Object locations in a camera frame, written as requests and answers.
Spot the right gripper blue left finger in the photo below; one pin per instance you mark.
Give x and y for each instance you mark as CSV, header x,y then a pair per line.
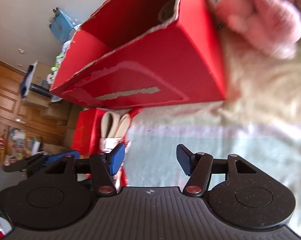
x,y
116,158

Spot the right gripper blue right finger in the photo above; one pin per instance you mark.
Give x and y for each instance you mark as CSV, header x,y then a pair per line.
x,y
186,159

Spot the beige belt with scarf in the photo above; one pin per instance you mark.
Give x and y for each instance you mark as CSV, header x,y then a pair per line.
x,y
114,125

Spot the wooden cabinet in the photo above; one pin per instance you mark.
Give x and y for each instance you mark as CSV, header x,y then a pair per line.
x,y
13,114

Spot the brown cardboard boxes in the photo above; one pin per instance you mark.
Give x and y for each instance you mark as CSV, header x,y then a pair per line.
x,y
49,114

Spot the large red cardboard box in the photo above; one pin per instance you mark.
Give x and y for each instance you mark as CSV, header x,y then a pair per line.
x,y
122,57

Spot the blue gift bag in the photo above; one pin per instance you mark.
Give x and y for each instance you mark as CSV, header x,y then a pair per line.
x,y
63,26

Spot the pink plush toy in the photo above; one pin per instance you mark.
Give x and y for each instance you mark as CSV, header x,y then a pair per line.
x,y
271,26

